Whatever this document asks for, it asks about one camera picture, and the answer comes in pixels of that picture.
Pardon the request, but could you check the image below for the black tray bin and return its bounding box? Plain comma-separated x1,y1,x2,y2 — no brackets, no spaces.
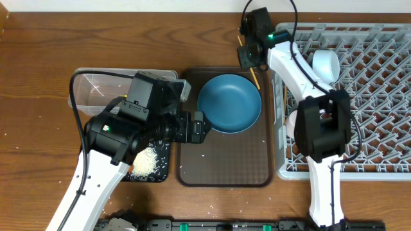
120,139,171,183

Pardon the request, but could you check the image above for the pink cup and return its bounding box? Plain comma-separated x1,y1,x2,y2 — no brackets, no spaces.
285,110,297,139

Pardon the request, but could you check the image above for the spilled white rice pile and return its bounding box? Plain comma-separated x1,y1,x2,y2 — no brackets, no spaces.
130,141,170,181

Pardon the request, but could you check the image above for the grey dishwasher rack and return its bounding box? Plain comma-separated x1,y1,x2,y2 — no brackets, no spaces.
276,22,410,181

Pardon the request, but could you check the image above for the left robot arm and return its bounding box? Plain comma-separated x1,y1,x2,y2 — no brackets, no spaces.
48,71,212,230

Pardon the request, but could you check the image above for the light blue bowl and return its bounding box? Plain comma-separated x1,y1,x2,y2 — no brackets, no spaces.
312,50,340,87

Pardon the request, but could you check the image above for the wooden chopstick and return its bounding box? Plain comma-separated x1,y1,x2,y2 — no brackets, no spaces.
283,84,288,116
237,35,261,90

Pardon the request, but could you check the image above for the dark blue plate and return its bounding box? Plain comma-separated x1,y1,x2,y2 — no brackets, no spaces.
197,74,262,133

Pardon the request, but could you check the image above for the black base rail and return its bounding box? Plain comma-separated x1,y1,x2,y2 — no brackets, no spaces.
92,210,386,231

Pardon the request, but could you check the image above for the clear plastic bin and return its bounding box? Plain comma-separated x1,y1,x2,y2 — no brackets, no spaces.
73,67,178,116

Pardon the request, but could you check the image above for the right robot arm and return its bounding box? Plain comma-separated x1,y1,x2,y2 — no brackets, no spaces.
238,8,351,230

